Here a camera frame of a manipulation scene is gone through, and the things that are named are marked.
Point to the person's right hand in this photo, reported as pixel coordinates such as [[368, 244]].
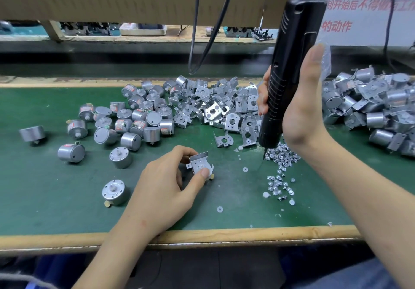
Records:
[[305, 110]]

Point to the blue plastic bin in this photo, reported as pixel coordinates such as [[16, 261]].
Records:
[[55, 271]]

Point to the pile of silver motors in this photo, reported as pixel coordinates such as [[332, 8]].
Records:
[[123, 127]]

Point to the grey blue trousers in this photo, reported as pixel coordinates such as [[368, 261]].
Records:
[[343, 276]]

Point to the silver round motor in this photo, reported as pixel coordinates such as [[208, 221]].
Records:
[[209, 172]]

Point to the silver metal bracket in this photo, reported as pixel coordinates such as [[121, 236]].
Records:
[[200, 162]]

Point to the green bench mat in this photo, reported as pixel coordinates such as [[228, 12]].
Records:
[[26, 214]]

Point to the person's left forearm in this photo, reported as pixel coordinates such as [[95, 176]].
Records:
[[120, 263]]

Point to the small clear plastic bag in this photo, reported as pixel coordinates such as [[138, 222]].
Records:
[[326, 58]]

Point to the pile of metal brackets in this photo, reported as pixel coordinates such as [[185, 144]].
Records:
[[207, 104]]

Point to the pile of assembled motors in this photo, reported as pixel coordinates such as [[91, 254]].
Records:
[[376, 104]]

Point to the scatter of small silver screws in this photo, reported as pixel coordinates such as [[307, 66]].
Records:
[[279, 182]]

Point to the person's left hand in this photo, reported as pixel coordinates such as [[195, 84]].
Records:
[[159, 198]]

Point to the black electric screwdriver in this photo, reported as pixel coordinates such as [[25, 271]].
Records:
[[298, 26]]

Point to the person's right forearm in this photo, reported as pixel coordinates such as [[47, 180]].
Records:
[[369, 217]]

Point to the brown back panel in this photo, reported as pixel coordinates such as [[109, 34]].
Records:
[[129, 0]]

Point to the white paper sign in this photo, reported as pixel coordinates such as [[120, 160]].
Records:
[[376, 7]]

